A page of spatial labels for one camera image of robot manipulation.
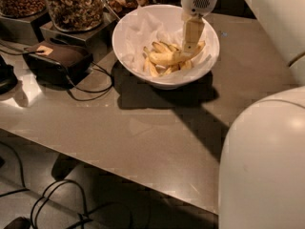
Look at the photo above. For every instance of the glass jar of mixed nuts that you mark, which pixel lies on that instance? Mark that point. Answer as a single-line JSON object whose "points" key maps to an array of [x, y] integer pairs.
{"points": [[75, 15]]}

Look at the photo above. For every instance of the white paper bowl liner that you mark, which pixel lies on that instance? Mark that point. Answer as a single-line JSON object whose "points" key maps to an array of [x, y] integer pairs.
{"points": [[146, 35]]}

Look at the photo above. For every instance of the yellow banana bunch in bowl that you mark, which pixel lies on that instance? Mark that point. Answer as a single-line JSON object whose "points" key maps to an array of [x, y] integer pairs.
{"points": [[160, 69]]}

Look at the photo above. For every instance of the grey stand under almond jar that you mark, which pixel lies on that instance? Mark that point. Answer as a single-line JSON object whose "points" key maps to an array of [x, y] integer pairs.
{"points": [[23, 30]]}

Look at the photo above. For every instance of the white ceramic bowl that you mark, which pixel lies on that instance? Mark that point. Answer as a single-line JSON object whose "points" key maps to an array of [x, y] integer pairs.
{"points": [[139, 28]]}

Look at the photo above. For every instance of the black round object left edge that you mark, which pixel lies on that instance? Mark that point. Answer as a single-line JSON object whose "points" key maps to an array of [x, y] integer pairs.
{"points": [[8, 79]]}

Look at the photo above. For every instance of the glass jar of almonds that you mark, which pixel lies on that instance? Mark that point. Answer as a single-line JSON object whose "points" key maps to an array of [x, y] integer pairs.
{"points": [[21, 8]]}

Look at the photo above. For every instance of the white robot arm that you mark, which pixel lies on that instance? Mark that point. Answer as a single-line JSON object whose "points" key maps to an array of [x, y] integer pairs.
{"points": [[262, 166]]}

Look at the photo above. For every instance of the grey stand under nut jar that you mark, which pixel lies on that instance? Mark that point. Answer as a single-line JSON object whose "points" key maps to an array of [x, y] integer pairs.
{"points": [[97, 41]]}

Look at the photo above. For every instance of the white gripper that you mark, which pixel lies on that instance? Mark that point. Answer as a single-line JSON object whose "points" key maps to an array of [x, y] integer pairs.
{"points": [[197, 1]]}

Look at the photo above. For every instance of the dark pouch with tag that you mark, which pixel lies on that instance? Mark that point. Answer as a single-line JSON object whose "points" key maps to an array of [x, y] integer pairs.
{"points": [[58, 64]]}

